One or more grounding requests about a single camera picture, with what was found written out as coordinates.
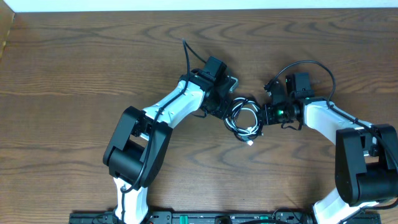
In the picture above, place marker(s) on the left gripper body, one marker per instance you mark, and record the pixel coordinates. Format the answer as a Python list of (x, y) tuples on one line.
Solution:
[(219, 106)]

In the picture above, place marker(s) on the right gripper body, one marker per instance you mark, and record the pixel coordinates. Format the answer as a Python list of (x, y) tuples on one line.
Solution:
[(276, 114)]

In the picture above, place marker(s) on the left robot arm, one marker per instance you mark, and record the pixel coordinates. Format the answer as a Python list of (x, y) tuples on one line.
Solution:
[(137, 148)]

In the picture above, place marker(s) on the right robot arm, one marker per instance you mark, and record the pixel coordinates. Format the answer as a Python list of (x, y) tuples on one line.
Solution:
[(365, 154)]

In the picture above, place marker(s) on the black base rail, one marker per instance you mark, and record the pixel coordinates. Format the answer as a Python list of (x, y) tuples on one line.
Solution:
[(193, 218)]

